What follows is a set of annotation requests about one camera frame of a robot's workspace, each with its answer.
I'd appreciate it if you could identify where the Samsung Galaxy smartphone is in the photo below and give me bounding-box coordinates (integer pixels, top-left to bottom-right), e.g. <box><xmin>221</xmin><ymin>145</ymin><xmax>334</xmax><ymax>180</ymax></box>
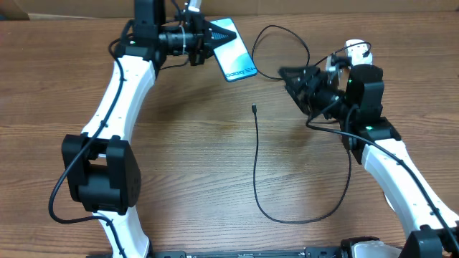
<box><xmin>211</xmin><ymin>18</ymin><xmax>257</xmax><ymax>82</ymax></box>

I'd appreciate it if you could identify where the black USB charging cable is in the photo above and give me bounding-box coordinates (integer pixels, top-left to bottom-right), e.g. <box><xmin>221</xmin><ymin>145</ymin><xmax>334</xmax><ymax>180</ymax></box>
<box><xmin>250</xmin><ymin>24</ymin><xmax>372</xmax><ymax>225</ymax></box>

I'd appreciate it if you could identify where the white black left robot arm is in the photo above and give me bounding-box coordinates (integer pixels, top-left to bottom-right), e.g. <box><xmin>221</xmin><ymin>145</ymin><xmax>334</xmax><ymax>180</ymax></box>
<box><xmin>59</xmin><ymin>1</ymin><xmax>236</xmax><ymax>257</ymax></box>

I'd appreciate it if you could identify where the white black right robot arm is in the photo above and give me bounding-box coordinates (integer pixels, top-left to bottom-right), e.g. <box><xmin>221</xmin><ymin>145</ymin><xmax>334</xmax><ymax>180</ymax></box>
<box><xmin>278</xmin><ymin>64</ymin><xmax>458</xmax><ymax>257</ymax></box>

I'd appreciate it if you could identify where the white USB charger plug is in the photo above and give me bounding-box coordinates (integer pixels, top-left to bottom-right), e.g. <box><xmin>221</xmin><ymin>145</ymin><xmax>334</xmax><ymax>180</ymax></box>
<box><xmin>345</xmin><ymin>39</ymin><xmax>373</xmax><ymax>66</ymax></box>

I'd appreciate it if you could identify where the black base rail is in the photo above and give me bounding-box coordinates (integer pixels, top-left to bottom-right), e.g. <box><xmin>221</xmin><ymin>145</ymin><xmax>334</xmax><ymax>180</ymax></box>
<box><xmin>85</xmin><ymin>246</ymin><xmax>345</xmax><ymax>258</ymax></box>

